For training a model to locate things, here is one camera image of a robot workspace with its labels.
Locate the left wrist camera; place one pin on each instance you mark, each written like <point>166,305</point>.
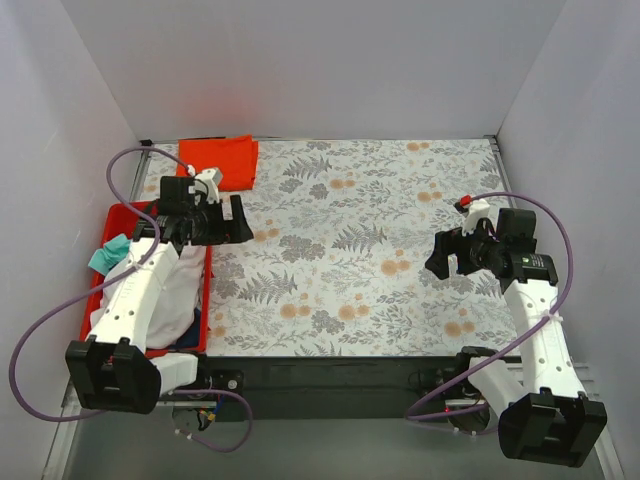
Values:
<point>206,185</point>

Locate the dark blue garment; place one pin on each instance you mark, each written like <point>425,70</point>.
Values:
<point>191,337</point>

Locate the white t shirt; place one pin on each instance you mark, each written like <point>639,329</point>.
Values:
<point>172,300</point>

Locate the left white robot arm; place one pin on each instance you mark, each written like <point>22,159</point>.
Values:
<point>110,369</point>

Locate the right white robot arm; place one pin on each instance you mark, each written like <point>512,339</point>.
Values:
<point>547,416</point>

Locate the folded orange t shirt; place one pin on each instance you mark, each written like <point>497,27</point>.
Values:
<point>236,158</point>

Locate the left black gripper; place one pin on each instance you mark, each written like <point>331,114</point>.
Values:
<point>226,220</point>

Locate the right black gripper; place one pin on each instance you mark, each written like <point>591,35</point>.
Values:
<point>454,254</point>

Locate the floral table mat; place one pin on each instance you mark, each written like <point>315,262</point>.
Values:
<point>342,230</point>

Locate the teal garment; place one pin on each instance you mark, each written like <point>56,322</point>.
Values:
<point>110,254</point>

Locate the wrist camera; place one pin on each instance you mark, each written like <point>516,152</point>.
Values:
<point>206,185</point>
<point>473,211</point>

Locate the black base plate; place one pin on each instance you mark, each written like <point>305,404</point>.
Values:
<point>305,388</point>

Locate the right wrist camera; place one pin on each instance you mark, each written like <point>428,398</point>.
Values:
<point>473,211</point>

